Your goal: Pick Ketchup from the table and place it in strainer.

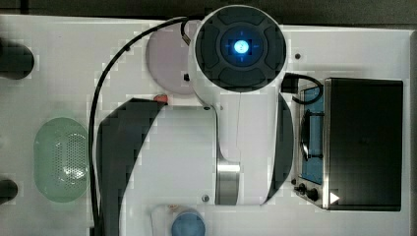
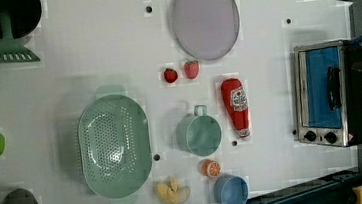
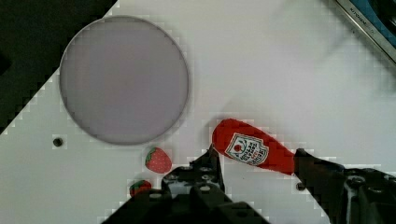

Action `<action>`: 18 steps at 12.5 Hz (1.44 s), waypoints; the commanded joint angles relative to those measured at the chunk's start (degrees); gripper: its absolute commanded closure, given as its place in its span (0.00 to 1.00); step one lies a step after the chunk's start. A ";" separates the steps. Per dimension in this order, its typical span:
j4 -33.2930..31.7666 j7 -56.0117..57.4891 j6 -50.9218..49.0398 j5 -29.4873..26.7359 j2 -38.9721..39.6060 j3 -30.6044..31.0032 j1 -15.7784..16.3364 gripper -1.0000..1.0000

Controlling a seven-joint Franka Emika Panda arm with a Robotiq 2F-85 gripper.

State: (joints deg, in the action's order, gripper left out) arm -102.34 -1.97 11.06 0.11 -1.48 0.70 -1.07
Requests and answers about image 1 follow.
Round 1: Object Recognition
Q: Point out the light red strawberry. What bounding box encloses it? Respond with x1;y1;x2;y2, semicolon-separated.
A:
153;94;168;103

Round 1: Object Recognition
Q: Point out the blue cup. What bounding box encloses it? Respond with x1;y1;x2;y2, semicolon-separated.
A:
171;211;206;236

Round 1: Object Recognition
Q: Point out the black pot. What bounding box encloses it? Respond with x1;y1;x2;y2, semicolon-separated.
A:
0;179;19;205
0;38;34;80

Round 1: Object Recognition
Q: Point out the silver toaster oven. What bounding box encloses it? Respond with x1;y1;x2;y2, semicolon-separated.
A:
292;78;403;211

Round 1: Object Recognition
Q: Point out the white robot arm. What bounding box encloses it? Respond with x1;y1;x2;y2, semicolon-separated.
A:
95;5;294;236

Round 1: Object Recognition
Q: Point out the green perforated strainer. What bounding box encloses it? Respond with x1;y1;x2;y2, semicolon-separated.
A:
33;117;89;203

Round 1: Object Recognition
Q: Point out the black pot upper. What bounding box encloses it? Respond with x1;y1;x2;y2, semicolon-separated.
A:
0;38;34;80

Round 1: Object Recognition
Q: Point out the lilac round plate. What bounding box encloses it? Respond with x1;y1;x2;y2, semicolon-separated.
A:
146;23;194;95

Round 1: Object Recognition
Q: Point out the black pot lower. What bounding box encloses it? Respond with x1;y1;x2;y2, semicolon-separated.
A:
0;179;19;205

